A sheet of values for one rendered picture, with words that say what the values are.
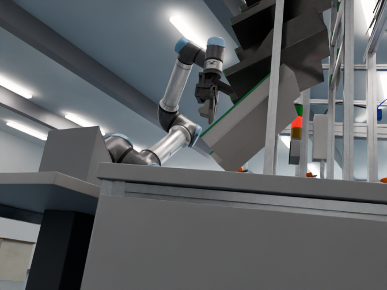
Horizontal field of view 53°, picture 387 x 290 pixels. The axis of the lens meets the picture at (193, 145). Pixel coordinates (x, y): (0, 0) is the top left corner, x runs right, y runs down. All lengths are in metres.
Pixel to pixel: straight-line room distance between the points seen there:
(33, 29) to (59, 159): 4.72
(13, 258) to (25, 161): 4.03
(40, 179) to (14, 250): 8.65
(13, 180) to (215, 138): 0.49
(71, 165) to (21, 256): 8.36
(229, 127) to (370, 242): 0.47
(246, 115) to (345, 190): 0.40
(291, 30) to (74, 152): 0.81
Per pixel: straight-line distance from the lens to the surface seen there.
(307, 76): 1.24
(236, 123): 0.98
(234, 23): 1.14
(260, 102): 0.99
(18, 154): 12.66
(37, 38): 6.09
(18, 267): 9.71
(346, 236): 0.66
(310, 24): 1.08
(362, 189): 0.68
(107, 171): 0.73
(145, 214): 0.69
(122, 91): 7.16
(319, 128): 2.57
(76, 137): 1.43
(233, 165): 1.19
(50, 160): 1.49
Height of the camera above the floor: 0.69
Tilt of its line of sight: 18 degrees up
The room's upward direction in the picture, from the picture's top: 8 degrees clockwise
